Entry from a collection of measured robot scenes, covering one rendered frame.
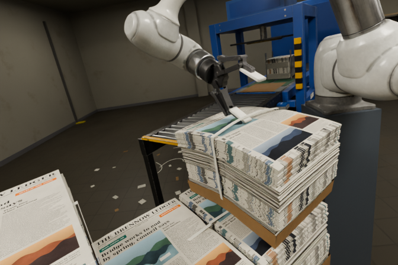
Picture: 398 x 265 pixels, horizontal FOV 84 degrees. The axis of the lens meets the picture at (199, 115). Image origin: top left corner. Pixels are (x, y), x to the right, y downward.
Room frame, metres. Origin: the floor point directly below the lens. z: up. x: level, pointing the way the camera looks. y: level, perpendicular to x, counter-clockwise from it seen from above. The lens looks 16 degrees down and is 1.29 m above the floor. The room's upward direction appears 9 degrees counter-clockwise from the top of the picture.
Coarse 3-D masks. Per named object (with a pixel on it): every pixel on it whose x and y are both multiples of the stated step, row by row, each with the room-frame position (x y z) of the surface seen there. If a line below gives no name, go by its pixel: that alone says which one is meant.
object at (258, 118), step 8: (264, 112) 0.69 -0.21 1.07; (272, 112) 0.67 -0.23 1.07; (280, 112) 0.65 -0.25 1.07; (256, 120) 0.62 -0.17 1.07; (264, 120) 0.61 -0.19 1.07; (232, 128) 0.58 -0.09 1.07; (240, 128) 0.57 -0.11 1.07; (208, 136) 0.56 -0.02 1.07; (216, 136) 0.55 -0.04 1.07; (224, 136) 0.54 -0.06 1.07; (208, 144) 0.56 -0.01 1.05; (216, 144) 0.53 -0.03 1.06; (208, 152) 0.56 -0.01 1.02; (216, 152) 0.54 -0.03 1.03; (224, 168) 0.52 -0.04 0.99; (216, 176) 0.56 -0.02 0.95; (224, 176) 0.52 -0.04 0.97; (216, 184) 0.57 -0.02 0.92; (224, 184) 0.53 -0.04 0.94; (216, 192) 0.56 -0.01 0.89; (224, 192) 0.54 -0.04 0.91
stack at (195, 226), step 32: (192, 192) 0.68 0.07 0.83; (128, 224) 0.57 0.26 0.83; (160, 224) 0.55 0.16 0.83; (192, 224) 0.53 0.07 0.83; (224, 224) 0.51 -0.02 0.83; (320, 224) 0.50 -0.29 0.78; (96, 256) 0.47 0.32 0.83; (128, 256) 0.45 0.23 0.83; (160, 256) 0.44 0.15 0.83; (192, 256) 0.42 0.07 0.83; (224, 256) 0.41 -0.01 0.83; (256, 256) 0.39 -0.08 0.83; (288, 256) 0.42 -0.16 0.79; (320, 256) 0.49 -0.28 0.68
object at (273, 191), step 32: (256, 128) 0.56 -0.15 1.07; (288, 128) 0.54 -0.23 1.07; (320, 128) 0.52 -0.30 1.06; (224, 160) 0.51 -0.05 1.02; (256, 160) 0.42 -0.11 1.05; (288, 160) 0.40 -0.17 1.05; (320, 160) 0.48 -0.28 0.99; (256, 192) 0.43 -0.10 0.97; (288, 192) 0.40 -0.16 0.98; (320, 192) 0.52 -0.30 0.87
